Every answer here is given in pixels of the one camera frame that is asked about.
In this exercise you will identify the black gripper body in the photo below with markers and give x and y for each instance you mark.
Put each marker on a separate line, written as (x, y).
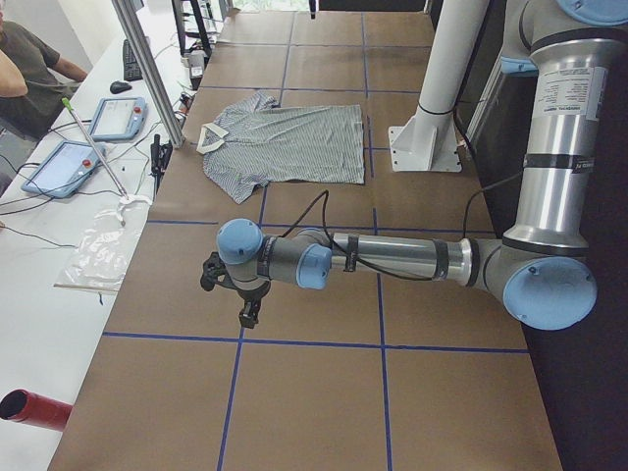
(250, 291)

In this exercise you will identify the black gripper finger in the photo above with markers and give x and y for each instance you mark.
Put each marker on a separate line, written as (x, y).
(249, 315)

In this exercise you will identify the blue white striped polo shirt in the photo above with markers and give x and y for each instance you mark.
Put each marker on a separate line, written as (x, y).
(254, 142)

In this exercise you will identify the clear plastic bag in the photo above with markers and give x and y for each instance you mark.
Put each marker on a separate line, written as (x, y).
(101, 260)

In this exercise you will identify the black clamp tool on table edge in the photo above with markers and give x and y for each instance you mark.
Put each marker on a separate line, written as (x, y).
(160, 154)

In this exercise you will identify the lower blue teach pendant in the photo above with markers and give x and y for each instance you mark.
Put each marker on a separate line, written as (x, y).
(64, 171)

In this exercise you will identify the blue teach pendant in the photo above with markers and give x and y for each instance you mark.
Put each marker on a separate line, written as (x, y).
(64, 171)
(118, 119)

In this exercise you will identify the upper blue teach pendant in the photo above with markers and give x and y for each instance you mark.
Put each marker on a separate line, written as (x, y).
(118, 119)

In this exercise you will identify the red cylinder bottle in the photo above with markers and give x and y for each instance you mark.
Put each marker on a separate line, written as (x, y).
(33, 409)

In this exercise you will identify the white mounting pillar with base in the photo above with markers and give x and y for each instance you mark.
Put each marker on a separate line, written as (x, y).
(427, 142)

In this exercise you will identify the black computer mouse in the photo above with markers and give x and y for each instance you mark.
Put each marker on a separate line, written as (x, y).
(119, 86)

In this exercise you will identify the black keyboard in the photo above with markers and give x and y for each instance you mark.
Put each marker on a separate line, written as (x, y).
(131, 68)

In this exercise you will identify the metal rod with green tip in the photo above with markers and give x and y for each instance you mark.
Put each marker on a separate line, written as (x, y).
(122, 191)

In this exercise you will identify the seated person in olive shirt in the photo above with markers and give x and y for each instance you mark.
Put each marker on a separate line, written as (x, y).
(34, 80)

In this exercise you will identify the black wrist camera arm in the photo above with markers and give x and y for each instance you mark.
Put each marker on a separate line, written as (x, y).
(214, 273)

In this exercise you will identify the aluminium frame post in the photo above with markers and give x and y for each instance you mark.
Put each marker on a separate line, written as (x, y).
(142, 52)

